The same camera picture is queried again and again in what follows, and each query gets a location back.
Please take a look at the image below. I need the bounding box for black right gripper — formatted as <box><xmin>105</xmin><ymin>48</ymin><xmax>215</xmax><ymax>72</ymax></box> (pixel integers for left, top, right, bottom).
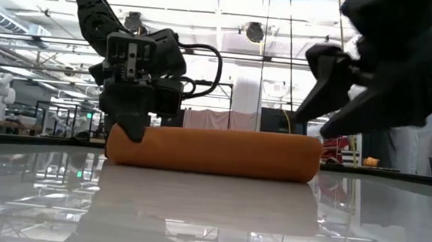
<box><xmin>293</xmin><ymin>0</ymin><xmax>432</xmax><ymax>148</ymax></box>

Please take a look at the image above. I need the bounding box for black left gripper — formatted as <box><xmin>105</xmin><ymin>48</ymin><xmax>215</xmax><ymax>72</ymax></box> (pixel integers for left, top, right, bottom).
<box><xmin>82</xmin><ymin>22</ymin><xmax>190</xmax><ymax>147</ymax></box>

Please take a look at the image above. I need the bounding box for orange cloth towel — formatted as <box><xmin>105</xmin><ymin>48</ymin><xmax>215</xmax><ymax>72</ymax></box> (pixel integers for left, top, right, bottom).
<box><xmin>102</xmin><ymin>119</ymin><xmax>324</xmax><ymax>185</ymax></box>

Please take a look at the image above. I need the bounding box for red tool rack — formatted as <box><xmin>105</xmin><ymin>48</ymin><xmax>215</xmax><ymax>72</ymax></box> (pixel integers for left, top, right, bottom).
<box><xmin>320</xmin><ymin>135</ymin><xmax>355</xmax><ymax>166</ymax></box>

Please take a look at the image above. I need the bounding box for small yellow orange object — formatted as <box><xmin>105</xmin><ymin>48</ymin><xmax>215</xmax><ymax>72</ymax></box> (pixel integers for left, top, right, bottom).
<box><xmin>362</xmin><ymin>156</ymin><xmax>380</xmax><ymax>169</ymax></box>

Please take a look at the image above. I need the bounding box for black round ceiling fixture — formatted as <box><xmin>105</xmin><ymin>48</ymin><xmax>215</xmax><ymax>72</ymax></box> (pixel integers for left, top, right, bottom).
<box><xmin>243</xmin><ymin>21</ymin><xmax>266</xmax><ymax>46</ymax></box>
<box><xmin>123</xmin><ymin>10</ymin><xmax>149</xmax><ymax>36</ymax></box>

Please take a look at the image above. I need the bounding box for black flat screen on stand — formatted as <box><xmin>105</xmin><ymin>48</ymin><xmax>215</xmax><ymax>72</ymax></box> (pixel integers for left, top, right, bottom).
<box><xmin>260</xmin><ymin>107</ymin><xmax>311</xmax><ymax>136</ymax></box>

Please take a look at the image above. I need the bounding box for white round column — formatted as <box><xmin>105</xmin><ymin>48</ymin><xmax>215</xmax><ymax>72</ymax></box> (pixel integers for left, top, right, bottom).
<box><xmin>231</xmin><ymin>74</ymin><xmax>265</xmax><ymax>116</ymax></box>

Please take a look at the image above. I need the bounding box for black wire frame rack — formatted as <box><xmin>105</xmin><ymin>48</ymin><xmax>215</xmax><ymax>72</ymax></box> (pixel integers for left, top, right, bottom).
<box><xmin>32</xmin><ymin>99</ymin><xmax>107</xmax><ymax>143</ymax></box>

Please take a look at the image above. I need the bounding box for black metal table frame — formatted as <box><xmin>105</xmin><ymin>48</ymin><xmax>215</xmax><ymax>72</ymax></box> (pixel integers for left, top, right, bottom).
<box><xmin>0</xmin><ymin>133</ymin><xmax>432</xmax><ymax>188</ymax></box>

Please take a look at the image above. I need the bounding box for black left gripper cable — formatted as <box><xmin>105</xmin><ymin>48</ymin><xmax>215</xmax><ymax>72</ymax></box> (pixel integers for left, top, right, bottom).
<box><xmin>170</xmin><ymin>40</ymin><xmax>226</xmax><ymax>103</ymax></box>

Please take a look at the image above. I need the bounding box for black gantry frame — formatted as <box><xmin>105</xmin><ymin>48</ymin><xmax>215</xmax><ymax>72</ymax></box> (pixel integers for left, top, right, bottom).
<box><xmin>176</xmin><ymin>77</ymin><xmax>236</xmax><ymax>132</ymax></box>

